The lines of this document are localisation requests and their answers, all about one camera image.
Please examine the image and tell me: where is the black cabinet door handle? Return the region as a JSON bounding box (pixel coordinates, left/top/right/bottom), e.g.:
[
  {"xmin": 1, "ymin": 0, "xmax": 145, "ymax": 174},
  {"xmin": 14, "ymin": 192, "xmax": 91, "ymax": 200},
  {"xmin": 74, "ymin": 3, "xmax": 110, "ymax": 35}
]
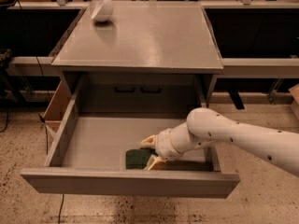
[
  {"xmin": 114, "ymin": 84, "xmax": 135, "ymax": 93},
  {"xmin": 140, "ymin": 84, "xmax": 163, "ymax": 93}
]

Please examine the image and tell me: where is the black cable on floor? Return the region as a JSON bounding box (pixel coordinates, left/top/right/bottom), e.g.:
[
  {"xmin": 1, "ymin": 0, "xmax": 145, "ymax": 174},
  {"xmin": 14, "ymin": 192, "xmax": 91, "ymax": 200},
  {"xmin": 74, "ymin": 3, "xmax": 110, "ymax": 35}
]
[{"xmin": 37, "ymin": 113, "xmax": 65, "ymax": 224}]

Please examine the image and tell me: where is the open grey top drawer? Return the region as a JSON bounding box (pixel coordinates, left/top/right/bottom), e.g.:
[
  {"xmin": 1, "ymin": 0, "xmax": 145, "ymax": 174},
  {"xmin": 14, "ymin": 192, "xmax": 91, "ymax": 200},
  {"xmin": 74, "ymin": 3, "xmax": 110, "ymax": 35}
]
[{"xmin": 20, "ymin": 75, "xmax": 241, "ymax": 200}]

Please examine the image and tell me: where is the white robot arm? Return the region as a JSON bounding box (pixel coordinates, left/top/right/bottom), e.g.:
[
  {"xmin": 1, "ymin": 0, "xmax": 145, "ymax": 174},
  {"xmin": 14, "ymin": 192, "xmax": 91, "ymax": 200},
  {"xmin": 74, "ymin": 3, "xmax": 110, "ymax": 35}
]
[{"xmin": 139, "ymin": 107, "xmax": 299, "ymax": 176}]

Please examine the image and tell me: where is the grey cabinet with counter top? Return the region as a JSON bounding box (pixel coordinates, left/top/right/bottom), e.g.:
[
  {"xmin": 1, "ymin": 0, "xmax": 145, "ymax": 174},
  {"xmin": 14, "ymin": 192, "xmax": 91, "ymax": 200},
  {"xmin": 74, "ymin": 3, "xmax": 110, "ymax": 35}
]
[{"xmin": 52, "ymin": 1, "xmax": 223, "ymax": 118}]

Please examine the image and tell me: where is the right black cabinet door handle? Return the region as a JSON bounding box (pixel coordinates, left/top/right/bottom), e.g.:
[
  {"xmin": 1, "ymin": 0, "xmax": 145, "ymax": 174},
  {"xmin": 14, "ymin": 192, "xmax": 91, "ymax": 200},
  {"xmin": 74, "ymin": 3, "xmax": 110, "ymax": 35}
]
[{"xmin": 140, "ymin": 84, "xmax": 163, "ymax": 93}]

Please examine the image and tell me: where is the green and yellow sponge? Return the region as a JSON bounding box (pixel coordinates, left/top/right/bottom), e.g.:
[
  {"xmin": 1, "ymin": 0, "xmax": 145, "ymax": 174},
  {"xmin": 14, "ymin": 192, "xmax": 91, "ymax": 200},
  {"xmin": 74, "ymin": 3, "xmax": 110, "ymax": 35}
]
[{"xmin": 125, "ymin": 148, "xmax": 156, "ymax": 169}]

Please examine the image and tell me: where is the white bowl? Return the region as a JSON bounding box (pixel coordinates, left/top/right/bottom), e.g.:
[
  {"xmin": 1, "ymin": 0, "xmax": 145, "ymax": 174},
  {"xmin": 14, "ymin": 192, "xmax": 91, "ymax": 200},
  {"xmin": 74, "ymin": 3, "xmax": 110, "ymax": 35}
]
[{"xmin": 92, "ymin": 0, "xmax": 114, "ymax": 22}]

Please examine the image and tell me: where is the left black cabinet door handle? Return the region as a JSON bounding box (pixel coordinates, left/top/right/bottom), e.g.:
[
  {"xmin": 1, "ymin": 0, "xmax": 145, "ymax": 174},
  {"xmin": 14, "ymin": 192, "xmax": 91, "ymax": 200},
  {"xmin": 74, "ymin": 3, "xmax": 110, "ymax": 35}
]
[{"xmin": 114, "ymin": 84, "xmax": 135, "ymax": 93}]

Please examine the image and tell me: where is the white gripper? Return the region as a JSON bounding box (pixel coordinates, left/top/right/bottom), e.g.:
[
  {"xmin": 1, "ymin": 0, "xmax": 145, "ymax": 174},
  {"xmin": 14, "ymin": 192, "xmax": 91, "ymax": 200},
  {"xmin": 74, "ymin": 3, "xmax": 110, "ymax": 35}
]
[{"xmin": 139, "ymin": 129, "xmax": 181, "ymax": 171}]

